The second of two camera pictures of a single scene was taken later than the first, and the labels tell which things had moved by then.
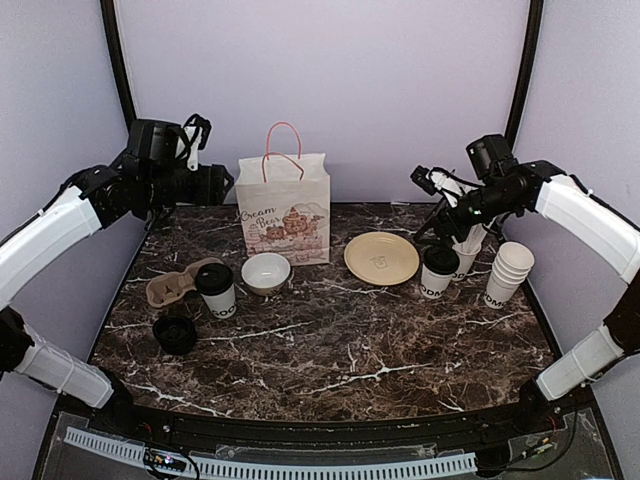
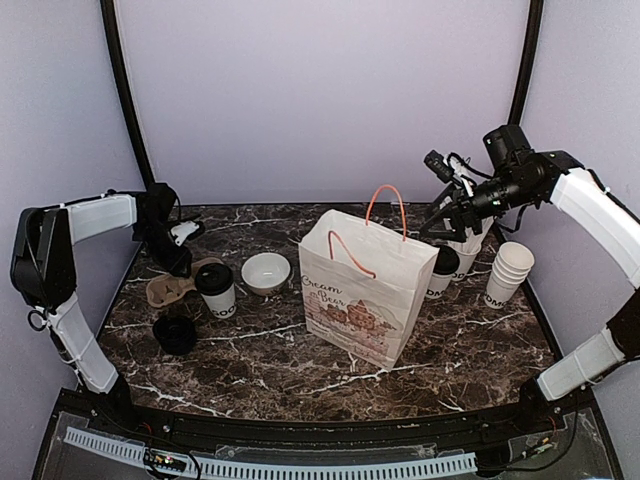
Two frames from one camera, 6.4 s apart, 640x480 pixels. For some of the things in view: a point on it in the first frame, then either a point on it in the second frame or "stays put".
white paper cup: (224, 304) stays put
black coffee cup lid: (213, 278) stays put
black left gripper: (210, 190) → (175, 262)
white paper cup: (433, 285) stays put
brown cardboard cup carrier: (165, 288) stays put
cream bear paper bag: (284, 199) → (364, 285)
